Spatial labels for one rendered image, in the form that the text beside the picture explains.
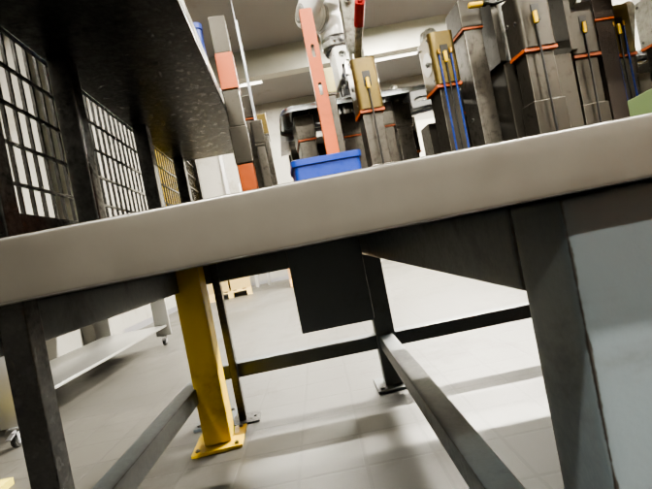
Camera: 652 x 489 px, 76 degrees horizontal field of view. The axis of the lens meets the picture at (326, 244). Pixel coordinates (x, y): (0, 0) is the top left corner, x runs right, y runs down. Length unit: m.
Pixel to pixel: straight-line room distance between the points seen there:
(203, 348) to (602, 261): 1.42
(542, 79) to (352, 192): 0.79
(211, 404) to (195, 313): 0.33
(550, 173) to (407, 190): 0.09
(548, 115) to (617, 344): 0.68
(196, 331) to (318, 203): 1.38
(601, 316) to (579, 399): 0.07
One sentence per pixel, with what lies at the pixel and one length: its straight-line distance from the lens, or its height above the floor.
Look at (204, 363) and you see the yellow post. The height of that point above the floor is 0.31.
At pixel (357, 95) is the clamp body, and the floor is 0.97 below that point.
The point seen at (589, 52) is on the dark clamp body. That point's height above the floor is 0.96.
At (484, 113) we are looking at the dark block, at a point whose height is 0.87.
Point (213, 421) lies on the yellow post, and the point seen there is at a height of 0.10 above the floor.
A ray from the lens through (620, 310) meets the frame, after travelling 0.37.
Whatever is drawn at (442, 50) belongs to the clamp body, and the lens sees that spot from 1.04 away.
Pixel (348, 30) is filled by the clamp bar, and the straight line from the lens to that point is 1.09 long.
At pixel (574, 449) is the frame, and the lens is 0.43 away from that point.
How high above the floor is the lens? 0.66
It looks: level
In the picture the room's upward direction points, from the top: 11 degrees counter-clockwise
